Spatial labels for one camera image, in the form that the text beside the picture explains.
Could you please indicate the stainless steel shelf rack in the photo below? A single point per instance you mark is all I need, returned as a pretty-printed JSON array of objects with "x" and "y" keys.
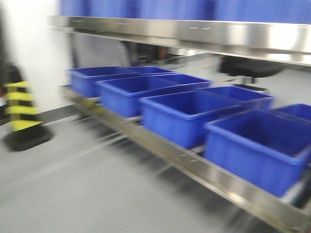
[{"x": 277, "y": 42}]

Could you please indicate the blue bin nearest right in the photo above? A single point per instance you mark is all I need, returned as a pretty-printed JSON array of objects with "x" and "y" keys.
[{"x": 264, "y": 149}]

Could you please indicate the black office chair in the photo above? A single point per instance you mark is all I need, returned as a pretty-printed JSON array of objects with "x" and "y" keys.
[{"x": 250, "y": 68}]

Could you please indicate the blue bin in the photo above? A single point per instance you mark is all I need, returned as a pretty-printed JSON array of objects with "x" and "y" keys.
[
  {"x": 180, "y": 117},
  {"x": 264, "y": 149},
  {"x": 83, "y": 80},
  {"x": 121, "y": 96},
  {"x": 246, "y": 97},
  {"x": 298, "y": 112}
]

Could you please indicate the yellow black striped bollard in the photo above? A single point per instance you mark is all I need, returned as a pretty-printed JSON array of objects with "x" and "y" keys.
[{"x": 28, "y": 128}]

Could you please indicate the blue bin rear right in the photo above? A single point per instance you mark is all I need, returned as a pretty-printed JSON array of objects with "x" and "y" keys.
[{"x": 298, "y": 112}]

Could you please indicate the blue bin far left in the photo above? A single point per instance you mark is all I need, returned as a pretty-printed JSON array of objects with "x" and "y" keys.
[{"x": 83, "y": 80}]

